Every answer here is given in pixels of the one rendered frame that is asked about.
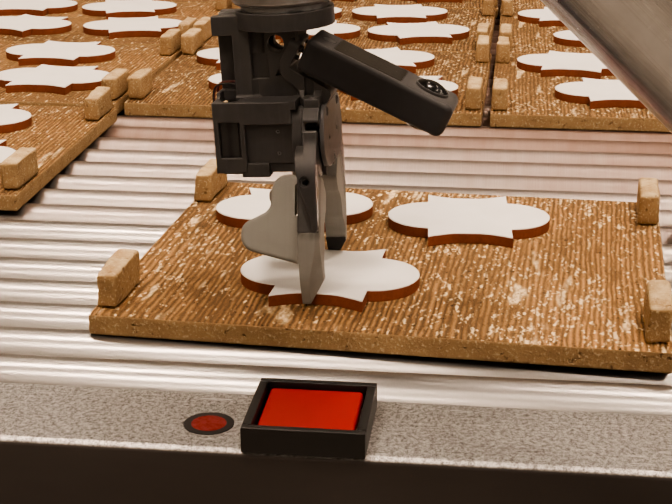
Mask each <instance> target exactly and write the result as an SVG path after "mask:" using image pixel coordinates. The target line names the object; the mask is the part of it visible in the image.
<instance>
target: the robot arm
mask: <svg viewBox="0 0 672 504"><path fill-rule="evenodd" d="M540 1H541V2H542V3H543V4H544V5H545V6H546V7H547V8H548V9H549V10H550V11H551V12H552V13H553V14H554V15H555V16H556V17H557V18H558V19H559V20H560V21H561V22H562V23H563V24H564V25H565V26H566V27H567V28H568V29H569V30H570V31H571V32H572V33H573V34H574V35H575V36H576V37H577V38H578V39H579V40H580V41H581V42H582V43H583V44H584V45H585V46H586V47H587V48H588V49H589V50H590V51H591V52H592V53H593V54H594V55H595V56H596V57H597V58H598V59H599V60H600V61H601V62H602V63H603V64H604V65H605V66H606V67H607V68H608V69H609V70H610V71H611V72H612V73H613V74H614V75H615V76H616V77H617V79H618V80H619V81H620V82H621V83H622V84H623V85H624V86H625V87H626V88H627V89H628V90H629V91H630V92H631V93H632V94H633V95H634V96H635V97H636V98H637V99H638V100H639V101H640V102H641V103H642V104H643V105H644V106H645V107H646V108H647V109H648V110H649V111H650V112H651V113H652V114H653V115H654V116H655V117H656V118H657V119H658V120H659V121H660V122H661V123H662V124H663V125H664V126H665V127H666V128H667V129H668V130H669V131H670V132H671V133H672V0H540ZM232 2H233V3H234V4H235V5H237V6H239V7H241V8H239V9H222V10H220V12H219V13H218V15H213V16H211V17H210V21H211V32H212V36H218V43H219V55H220V67H221V78H222V81H221V82H219V83H218V84H217V85H216V86H215V87H214V89H213V96H212V98H213V103H211V107H212V118H213V130H214V141H215V153H216V164H217V174H219V173H224V174H243V177H270V176H271V175H272V174H273V172H292V174H286V175H283V176H281V177H279V178H278V179H277V180H276V181H275V182H274V184H273V187H272V189H271V191H270V193H269V199H270V202H271V205H270V208H269V209H268V210H267V211H266V212H265V213H263V214H261V215H259V216H257V217H255V218H253V219H251V220H249V221H247V222H246V223H245V224H244V225H243V227H242V231H241V240H242V243H243V245H244V246H245V247H246V248H247V249H248V250H250V251H252V252H255V253H259V254H263V255H266V256H270V257H273V258H277V259H281V260H284V261H288V262H292V263H295V264H299V277H300V287H301V295H302V302H303V304H311V303H312V301H313V300H314V298H315V296H316V294H317V292H318V291H319V289H320V287H321V285H322V283H323V282H324V280H325V267H324V254H325V238H324V222H325V228H326V241H327V247H328V250H341V248H342V246H343V245H344V243H345V241H346V239H347V210H346V189H345V186H346V177H345V162H344V148H343V138H342V117H341V108H340V99H339V94H338V92H336V91H337V89H338V90H340V91H342V92H344V93H346V94H348V95H351V96H353V97H355V98H357V99H359V100H361V101H363V102H365V103H367V104H369V105H371V106H373V107H375V108H377V109H379V110H381V111H383V112H386V113H388V114H390V115H392V116H394V117H396V118H398V119H400V120H402V121H404V122H406V123H407V124H408V125H409V126H410V127H412V128H414V129H417V130H422V131H425V132H427V133H429V134H431V135H433V136H439V135H441V134H442V133H443V132H444V130H445V128H446V126H447V124H448V122H449V120H450V118H451V116H452V114H453V112H454V110H455V108H456V106H457V104H458V97H457V95H456V94H455V93H453V92H451V91H449V90H447V89H445V88H444V87H443V86H442V85H441V84H440V83H438V82H436V81H434V80H431V79H424V78H422V77H420V76H418V75H416V74H414V73H412V72H410V71H408V70H405V69H403V68H401V67H399V66H397V65H395V64H393V63H391V62H389V61H387V60H385V59H383V58H381V57H379V56H377V55H375V54H372V53H370V52H368V51H366V50H364V49H362V48H360V47H358V46H356V45H354V44H352V43H350V42H348V41H346V40H344V39H341V38H339V37H337V36H335V35H333V34H331V33H329V32H327V31H325V30H320V31H319V32H318V33H316V34H315V35H314V36H313V37H312V38H311V39H308V38H309V34H307V30H311V29H316V28H321V27H325V26H328V25H331V24H333V23H334V22H335V12H334V3H333V2H331V1H330V0H232ZM275 35H278V36H280V37H281V38H282V39H283V42H284V45H280V44H279V43H278V42H277V41H276V39H275ZM306 43H307V44H306ZM305 44H306V46H305ZM304 47H305V48H304ZM301 53H302V55H301V58H300V54H301ZM299 58H300V60H299ZM220 85H222V89H221V90H220V91H219V86H220ZM216 89H217V99H216V100H215V93H216ZM224 101H228V102H224Z"/></svg>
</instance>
